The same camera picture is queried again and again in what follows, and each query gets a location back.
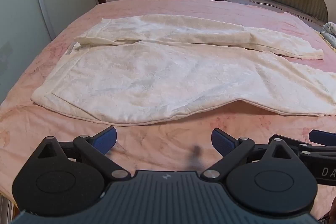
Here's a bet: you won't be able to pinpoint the folded white printed quilt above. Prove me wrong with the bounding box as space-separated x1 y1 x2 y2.
321 22 336 49

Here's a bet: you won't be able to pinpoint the cream white fleece pants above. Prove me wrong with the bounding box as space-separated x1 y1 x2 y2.
31 14 335 126

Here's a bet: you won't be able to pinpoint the pink fleece blanket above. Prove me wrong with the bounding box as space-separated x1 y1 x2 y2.
1 0 335 223

